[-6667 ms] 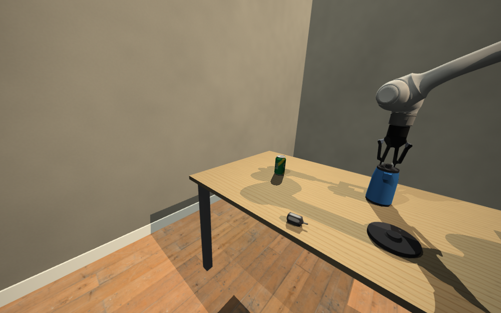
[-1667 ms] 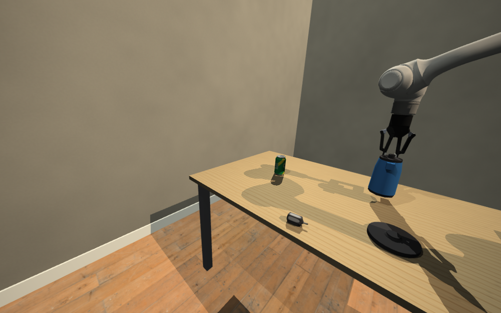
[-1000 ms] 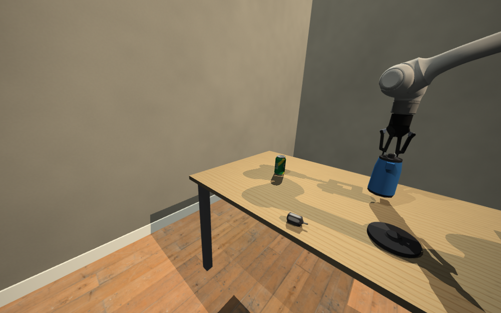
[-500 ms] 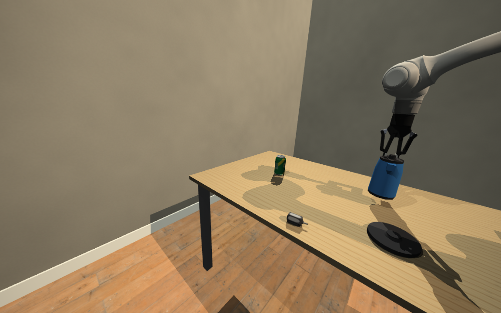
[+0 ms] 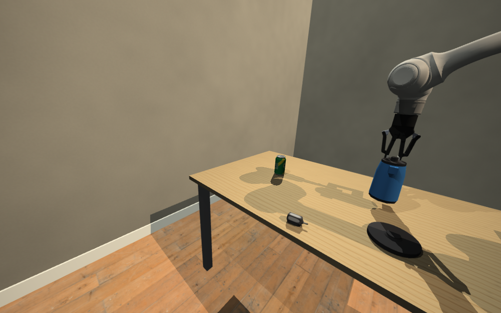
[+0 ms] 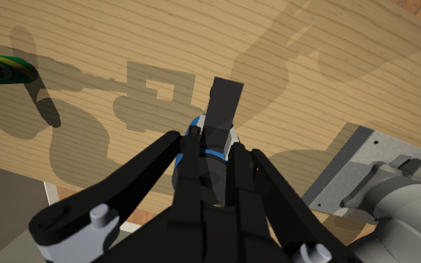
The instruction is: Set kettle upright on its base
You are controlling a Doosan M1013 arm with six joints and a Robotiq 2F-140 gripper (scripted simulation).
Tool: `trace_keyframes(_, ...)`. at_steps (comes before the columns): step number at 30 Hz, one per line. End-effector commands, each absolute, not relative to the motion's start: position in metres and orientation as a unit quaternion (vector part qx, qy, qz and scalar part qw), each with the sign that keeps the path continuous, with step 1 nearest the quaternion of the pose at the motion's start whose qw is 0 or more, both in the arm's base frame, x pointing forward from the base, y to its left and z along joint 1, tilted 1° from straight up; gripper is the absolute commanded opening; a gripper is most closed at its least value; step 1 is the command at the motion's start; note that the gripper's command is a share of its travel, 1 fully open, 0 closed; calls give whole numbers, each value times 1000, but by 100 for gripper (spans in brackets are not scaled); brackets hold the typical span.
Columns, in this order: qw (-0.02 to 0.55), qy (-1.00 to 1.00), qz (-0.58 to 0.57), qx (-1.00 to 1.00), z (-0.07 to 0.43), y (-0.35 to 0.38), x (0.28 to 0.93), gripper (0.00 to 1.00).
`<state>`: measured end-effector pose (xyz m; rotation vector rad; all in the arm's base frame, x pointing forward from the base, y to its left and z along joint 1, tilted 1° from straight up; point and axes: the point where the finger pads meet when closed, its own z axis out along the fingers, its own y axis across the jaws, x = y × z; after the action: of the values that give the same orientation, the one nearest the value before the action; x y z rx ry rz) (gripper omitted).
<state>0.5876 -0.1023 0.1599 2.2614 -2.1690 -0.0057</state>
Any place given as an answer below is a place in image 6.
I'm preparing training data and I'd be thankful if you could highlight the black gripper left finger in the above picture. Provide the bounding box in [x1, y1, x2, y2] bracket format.
[29, 115, 205, 263]

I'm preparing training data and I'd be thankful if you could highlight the green and yellow drink can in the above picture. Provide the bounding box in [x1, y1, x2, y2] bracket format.
[0, 56, 36, 84]

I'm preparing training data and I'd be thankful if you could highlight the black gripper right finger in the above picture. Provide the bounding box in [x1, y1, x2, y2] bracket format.
[224, 123, 364, 263]

